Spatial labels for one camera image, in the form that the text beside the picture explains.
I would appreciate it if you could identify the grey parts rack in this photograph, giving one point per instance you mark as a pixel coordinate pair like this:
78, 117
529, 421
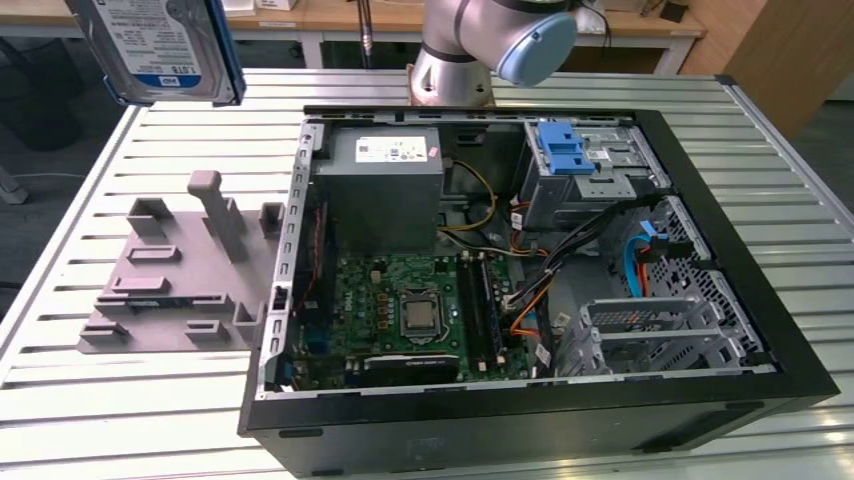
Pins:
186, 260

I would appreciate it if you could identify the CPU socket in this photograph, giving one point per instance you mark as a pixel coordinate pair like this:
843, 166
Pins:
421, 341

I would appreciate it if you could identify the grey metal foot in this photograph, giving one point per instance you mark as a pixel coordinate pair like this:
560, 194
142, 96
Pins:
12, 187

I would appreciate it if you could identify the wooden desk white legs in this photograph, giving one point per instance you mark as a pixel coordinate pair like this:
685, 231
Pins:
300, 20

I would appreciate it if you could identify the small white box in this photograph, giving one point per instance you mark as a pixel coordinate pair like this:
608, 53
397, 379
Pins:
276, 4

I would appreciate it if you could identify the green motherboard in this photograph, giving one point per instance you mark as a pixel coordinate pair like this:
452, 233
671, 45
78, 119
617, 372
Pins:
373, 280

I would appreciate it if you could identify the black PC case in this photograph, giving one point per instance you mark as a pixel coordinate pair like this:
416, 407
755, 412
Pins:
467, 440

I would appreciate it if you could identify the black RAM stick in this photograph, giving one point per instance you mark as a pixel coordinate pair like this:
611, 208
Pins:
475, 320

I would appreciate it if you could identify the silver CPU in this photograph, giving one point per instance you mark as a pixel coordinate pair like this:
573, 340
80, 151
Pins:
420, 317

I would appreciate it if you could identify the black desk device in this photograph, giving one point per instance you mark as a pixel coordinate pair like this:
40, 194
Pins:
675, 12

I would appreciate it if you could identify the metal disk bay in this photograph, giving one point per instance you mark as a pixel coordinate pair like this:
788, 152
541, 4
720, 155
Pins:
667, 335

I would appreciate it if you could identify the hard disk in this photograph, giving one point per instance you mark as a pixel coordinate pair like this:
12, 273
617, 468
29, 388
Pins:
153, 45

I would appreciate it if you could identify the large white box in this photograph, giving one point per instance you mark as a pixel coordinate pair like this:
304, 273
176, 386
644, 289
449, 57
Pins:
241, 7

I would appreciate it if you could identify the black graphics card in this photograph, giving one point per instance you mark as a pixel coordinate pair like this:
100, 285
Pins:
407, 369

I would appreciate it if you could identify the metal drive cage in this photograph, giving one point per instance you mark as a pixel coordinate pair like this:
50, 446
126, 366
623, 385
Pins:
600, 187

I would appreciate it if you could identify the grey power supply unit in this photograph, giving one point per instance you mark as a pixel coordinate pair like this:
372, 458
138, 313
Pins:
380, 210

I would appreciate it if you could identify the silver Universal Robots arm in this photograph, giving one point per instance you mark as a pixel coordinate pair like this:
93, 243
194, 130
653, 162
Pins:
453, 75

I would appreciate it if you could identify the blue plastic drive latch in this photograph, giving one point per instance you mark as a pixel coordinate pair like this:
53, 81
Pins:
560, 145

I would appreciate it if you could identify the wooden cabinet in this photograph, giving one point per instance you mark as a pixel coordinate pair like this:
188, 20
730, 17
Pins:
794, 60

